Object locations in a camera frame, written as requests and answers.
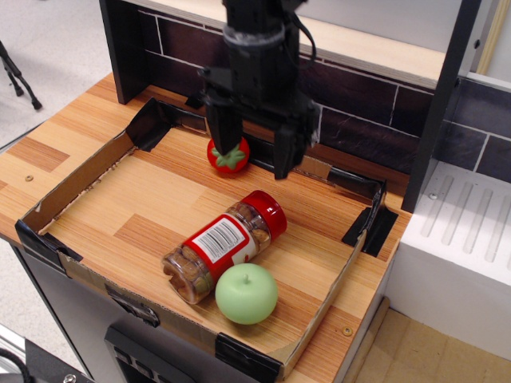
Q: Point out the white sink drainboard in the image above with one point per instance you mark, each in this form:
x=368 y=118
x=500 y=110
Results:
x=451 y=271

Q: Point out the brass screw front right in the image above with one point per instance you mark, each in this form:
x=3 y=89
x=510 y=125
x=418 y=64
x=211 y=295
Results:
x=347 y=331

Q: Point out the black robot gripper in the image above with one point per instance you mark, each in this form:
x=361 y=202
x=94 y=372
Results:
x=260 y=84

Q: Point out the black shelf post right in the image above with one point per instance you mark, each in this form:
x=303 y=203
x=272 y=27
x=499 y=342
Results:
x=459 y=50

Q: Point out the red lidded spice bottle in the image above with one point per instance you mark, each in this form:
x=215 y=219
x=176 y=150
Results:
x=236 y=236

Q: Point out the green toy apple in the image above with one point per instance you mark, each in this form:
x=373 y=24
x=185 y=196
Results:
x=246 y=294

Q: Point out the black shelf post left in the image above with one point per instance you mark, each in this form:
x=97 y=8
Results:
x=126 y=46

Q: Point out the red toy tomato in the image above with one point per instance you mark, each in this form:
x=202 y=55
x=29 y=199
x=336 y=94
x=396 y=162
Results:
x=231 y=162

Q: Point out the black tripod leg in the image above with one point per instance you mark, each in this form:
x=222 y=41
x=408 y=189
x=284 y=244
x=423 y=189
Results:
x=15 y=75

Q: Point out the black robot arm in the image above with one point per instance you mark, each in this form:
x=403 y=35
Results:
x=253 y=22

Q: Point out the black shelf post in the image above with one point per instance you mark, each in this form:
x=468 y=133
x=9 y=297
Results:
x=126 y=46
x=459 y=50

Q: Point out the cardboard fence with black tape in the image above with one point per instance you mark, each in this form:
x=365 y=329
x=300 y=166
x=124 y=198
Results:
x=109 y=224

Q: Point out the light wooden shelf board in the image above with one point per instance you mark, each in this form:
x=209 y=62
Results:
x=337 y=45

